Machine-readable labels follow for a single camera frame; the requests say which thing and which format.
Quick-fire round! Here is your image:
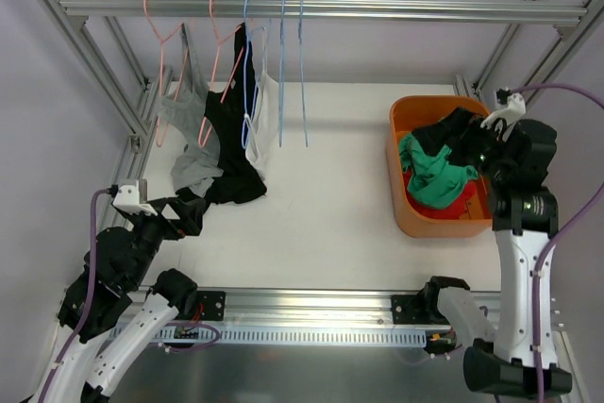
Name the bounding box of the green tank top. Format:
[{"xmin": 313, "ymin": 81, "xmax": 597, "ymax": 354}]
[{"xmin": 398, "ymin": 133, "xmax": 478, "ymax": 210}]

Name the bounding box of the red tank top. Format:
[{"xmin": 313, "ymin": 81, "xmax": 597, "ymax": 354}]
[{"xmin": 403, "ymin": 172, "xmax": 492, "ymax": 221}]

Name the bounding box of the light blue hanger with green top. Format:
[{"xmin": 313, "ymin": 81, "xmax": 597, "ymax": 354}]
[{"xmin": 277, "ymin": 0, "xmax": 286, "ymax": 147}]

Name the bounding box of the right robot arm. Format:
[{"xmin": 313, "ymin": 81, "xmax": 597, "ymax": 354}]
[{"xmin": 411, "ymin": 108, "xmax": 572, "ymax": 402}]

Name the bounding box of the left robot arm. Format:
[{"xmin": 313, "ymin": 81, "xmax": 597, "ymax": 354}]
[{"xmin": 29, "ymin": 195, "xmax": 208, "ymax": 402}]

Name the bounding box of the grey tank top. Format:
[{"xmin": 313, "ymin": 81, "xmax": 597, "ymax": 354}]
[{"xmin": 159, "ymin": 25, "xmax": 223, "ymax": 197}]

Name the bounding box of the light blue hanger with white top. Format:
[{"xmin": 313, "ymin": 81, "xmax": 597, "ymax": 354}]
[{"xmin": 241, "ymin": 0, "xmax": 272, "ymax": 150}]

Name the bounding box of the black tank top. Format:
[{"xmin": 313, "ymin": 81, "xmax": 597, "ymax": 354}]
[{"xmin": 202, "ymin": 24, "xmax": 266, "ymax": 204}]

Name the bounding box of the white tank top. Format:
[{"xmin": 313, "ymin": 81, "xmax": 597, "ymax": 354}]
[{"xmin": 243, "ymin": 23, "xmax": 278, "ymax": 181}]

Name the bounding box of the pink hanger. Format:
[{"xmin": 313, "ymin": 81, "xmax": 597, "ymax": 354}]
[
  {"xmin": 197, "ymin": 0, "xmax": 242, "ymax": 148},
  {"xmin": 143, "ymin": 0, "xmax": 183, "ymax": 148}
]

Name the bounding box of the pink hanger left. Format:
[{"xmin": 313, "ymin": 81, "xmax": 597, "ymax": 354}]
[{"xmin": 143, "ymin": 0, "xmax": 183, "ymax": 148}]

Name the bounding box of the orange plastic basket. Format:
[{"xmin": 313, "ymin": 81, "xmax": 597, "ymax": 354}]
[{"xmin": 386, "ymin": 95, "xmax": 492, "ymax": 238}]

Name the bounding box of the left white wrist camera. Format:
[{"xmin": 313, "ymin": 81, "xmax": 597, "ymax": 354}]
[{"xmin": 111, "ymin": 178, "xmax": 158, "ymax": 216}]

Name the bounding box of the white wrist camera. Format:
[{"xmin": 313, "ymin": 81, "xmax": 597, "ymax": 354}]
[
  {"xmin": 111, "ymin": 178, "xmax": 158, "ymax": 216},
  {"xmin": 480, "ymin": 88, "xmax": 526, "ymax": 134}
]

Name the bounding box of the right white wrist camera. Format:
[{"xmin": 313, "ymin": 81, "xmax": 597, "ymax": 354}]
[{"xmin": 480, "ymin": 88, "xmax": 526, "ymax": 134}]

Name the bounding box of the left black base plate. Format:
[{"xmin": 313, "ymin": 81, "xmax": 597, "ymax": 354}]
[{"xmin": 193, "ymin": 290, "xmax": 227, "ymax": 321}]

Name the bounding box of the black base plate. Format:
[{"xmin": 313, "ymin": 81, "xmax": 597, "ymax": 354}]
[
  {"xmin": 390, "ymin": 294, "xmax": 426, "ymax": 325},
  {"xmin": 193, "ymin": 290, "xmax": 227, "ymax": 321}
]

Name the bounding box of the front aluminium rail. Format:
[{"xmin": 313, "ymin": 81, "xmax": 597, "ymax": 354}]
[{"xmin": 112, "ymin": 285, "xmax": 564, "ymax": 329}]

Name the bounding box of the white slotted cable duct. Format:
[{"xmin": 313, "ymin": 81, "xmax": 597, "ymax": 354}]
[{"xmin": 145, "ymin": 325, "xmax": 428, "ymax": 347}]

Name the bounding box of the right aluminium frame post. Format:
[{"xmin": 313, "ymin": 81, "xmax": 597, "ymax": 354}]
[{"xmin": 453, "ymin": 0, "xmax": 603, "ymax": 105}]

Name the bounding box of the aluminium frame post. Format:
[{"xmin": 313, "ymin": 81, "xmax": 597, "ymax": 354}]
[
  {"xmin": 37, "ymin": 0, "xmax": 151, "ymax": 154},
  {"xmin": 453, "ymin": 0, "xmax": 603, "ymax": 105}
]

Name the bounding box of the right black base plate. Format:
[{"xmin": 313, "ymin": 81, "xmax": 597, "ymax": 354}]
[{"xmin": 390, "ymin": 294, "xmax": 426, "ymax": 325}]

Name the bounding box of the aluminium hanging rail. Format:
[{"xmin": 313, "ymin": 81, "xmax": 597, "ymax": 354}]
[{"xmin": 59, "ymin": 0, "xmax": 587, "ymax": 26}]

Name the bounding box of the left aluminium frame post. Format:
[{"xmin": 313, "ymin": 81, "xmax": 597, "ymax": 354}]
[{"xmin": 37, "ymin": 0, "xmax": 151, "ymax": 154}]

